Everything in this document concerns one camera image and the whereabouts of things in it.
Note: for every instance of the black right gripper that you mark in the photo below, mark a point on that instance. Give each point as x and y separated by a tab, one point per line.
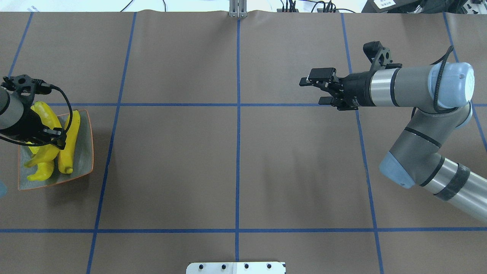
355	90

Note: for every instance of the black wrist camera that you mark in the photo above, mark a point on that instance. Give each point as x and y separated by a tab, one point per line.
379	56
26	87

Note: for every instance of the black box white label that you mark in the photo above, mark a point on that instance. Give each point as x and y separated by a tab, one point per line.
391	6

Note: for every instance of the grey square plate orange rim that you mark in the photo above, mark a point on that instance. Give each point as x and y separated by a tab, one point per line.
83	160

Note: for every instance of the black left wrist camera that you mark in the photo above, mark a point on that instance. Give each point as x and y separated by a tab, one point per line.
26	87

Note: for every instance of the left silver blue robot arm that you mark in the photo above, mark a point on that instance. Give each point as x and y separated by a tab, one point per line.
12	104

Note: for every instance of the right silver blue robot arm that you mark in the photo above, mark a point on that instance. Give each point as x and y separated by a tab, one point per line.
414	158

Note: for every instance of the aluminium frame post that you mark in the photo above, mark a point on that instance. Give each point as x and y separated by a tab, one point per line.
238	9

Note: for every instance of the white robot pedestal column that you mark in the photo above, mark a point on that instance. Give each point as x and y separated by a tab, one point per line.
249	267

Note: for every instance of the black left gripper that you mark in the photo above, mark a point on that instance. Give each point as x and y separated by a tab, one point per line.
23	124

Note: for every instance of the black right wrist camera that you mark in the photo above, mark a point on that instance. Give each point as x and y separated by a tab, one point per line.
379	56

